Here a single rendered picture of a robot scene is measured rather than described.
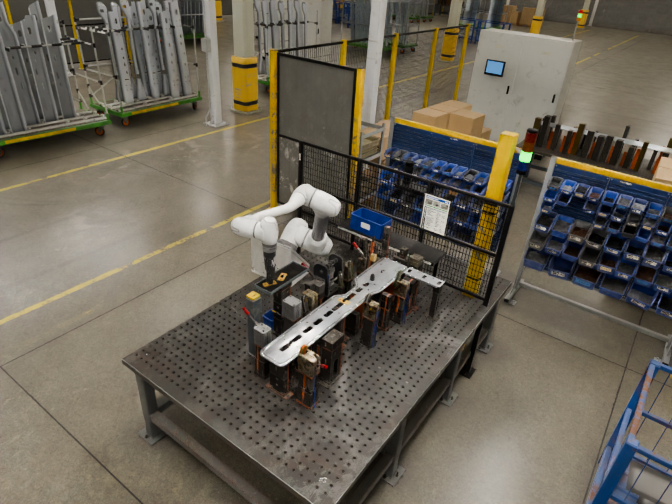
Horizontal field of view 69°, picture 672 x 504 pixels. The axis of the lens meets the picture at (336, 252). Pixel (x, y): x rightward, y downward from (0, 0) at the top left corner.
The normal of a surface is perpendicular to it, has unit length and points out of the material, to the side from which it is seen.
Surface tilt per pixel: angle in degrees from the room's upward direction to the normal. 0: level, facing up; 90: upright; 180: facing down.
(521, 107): 90
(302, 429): 0
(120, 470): 0
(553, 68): 90
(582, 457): 0
